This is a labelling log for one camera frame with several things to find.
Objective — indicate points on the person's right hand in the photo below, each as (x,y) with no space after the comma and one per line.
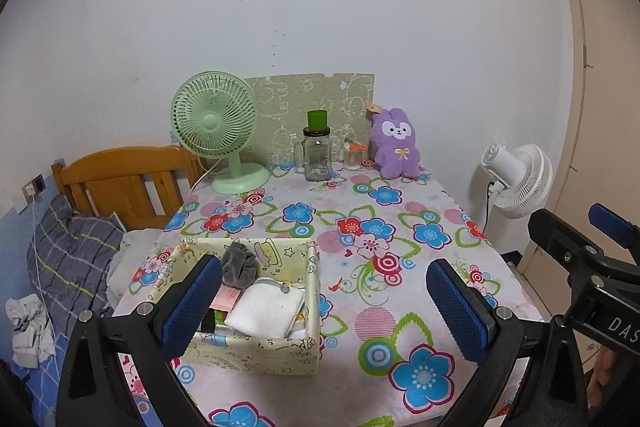
(605,364)

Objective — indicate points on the green plastic cup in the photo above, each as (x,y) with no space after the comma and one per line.
(317,119)

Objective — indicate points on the black wall switch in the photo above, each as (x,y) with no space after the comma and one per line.
(38,182)

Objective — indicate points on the grey plaid pillow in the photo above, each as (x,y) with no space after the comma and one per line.
(70,252)

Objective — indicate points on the white wall socket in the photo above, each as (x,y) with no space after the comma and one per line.
(29,192)

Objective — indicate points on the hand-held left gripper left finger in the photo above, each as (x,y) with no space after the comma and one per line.
(192,307)

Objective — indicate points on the blue bed sheet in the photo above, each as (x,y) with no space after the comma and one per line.
(50,387)

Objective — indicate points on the white towel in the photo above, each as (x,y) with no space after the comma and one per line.
(265,309)

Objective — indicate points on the beige door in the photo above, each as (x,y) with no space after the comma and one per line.
(600,107)

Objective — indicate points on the grey striped cloth pouch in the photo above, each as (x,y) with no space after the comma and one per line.
(282,287)

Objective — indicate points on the green desk fan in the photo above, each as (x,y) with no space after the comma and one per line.
(210,122)

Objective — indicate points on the white standing fan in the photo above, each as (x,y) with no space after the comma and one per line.
(525,187)

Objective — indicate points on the grey scrunchie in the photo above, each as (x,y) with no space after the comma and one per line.
(240,264)

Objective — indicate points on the cotton swab jar orange lid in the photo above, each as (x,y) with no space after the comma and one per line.
(352,159)

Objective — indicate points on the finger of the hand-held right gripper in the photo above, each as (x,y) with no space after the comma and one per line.
(570,252)
(615,227)

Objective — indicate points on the green printed board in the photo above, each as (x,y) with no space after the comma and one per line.
(295,97)

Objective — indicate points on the floral tablecloth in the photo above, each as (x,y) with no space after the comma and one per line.
(400,207)

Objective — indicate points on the green white tissue packet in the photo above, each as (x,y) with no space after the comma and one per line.
(212,321)

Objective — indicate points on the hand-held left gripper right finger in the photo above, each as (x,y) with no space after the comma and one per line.
(457,309)

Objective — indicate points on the yellow fabric storage box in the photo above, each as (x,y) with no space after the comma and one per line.
(250,354)

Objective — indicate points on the wooden bed headboard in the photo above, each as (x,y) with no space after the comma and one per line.
(115,167)

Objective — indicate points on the white crumpled cloth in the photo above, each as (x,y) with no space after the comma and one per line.
(27,332)

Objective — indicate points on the white quilt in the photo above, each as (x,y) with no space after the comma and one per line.
(135,247)

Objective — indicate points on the glass jar mug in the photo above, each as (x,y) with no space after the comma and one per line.
(317,159)

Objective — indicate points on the pink packet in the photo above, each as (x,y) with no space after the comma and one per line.
(225,299)

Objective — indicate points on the purple plush bunny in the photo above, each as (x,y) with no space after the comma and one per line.
(397,152)

